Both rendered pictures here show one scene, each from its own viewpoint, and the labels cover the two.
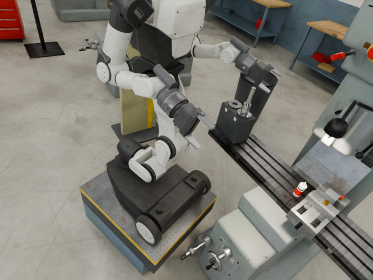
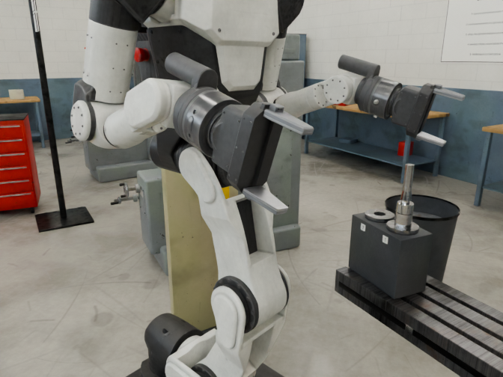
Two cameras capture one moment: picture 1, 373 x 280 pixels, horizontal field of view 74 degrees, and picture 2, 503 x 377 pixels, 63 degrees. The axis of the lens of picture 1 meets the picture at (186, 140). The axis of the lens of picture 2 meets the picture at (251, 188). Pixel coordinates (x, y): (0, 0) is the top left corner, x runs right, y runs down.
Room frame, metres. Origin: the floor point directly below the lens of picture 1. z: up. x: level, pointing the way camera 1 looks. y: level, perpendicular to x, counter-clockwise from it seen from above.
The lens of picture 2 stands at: (0.14, -0.10, 1.58)
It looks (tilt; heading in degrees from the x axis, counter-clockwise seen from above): 18 degrees down; 11
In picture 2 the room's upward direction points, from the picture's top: straight up
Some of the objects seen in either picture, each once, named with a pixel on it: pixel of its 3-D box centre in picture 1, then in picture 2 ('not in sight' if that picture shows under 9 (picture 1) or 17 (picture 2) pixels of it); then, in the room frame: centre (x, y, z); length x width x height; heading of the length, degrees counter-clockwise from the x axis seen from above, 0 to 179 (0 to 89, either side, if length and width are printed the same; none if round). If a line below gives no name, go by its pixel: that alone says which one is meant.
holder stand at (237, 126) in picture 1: (235, 120); (387, 249); (1.36, -0.29, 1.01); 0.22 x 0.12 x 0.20; 35
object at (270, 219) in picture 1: (287, 204); not in sight; (0.95, -0.68, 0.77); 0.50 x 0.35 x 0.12; 132
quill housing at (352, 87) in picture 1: (358, 112); not in sight; (0.95, -0.69, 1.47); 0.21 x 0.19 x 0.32; 42
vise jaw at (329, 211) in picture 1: (321, 205); not in sight; (0.81, -0.73, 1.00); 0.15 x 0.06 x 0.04; 44
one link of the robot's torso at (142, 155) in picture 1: (149, 164); (211, 369); (1.12, 0.22, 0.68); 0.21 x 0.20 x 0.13; 58
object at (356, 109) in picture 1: (340, 123); not in sight; (0.88, -0.60, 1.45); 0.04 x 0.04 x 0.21; 42
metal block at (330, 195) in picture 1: (329, 197); not in sight; (0.85, -0.77, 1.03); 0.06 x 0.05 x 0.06; 44
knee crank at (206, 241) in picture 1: (196, 248); not in sight; (0.70, -0.19, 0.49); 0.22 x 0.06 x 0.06; 132
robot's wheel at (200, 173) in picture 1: (198, 182); not in sight; (1.20, -0.16, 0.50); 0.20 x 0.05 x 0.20; 58
